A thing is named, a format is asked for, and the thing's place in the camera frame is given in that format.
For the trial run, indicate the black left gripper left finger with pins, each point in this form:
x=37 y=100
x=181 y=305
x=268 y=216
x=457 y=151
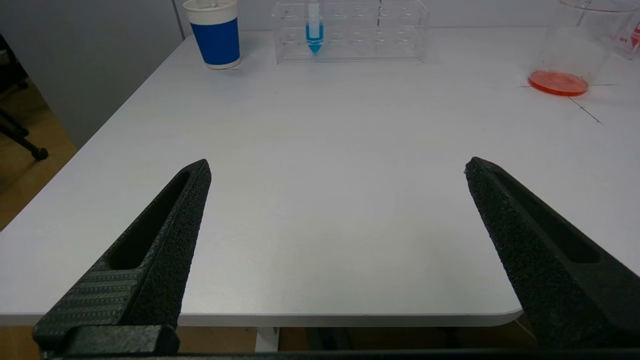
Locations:
x=150 y=270

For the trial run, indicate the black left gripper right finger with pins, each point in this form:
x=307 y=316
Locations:
x=560 y=270

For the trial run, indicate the clear glass beaker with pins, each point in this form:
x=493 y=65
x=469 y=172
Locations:
x=575 y=60

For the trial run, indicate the clear acrylic test tube rack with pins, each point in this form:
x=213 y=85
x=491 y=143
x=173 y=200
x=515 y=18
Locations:
x=625 y=42
x=360 y=35

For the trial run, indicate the test tube with red pigment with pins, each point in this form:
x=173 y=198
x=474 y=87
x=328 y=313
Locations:
x=636 y=37

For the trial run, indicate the test tube with blue pigment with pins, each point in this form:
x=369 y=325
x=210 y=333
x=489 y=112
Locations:
x=314 y=35

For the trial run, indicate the white table leg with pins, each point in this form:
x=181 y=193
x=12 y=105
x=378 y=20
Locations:
x=267 y=340

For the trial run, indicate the black tripod stand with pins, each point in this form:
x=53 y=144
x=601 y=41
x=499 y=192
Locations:
x=22 y=140

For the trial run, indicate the white paper cup blue sleeve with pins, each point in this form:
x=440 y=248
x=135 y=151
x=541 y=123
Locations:
x=217 y=42

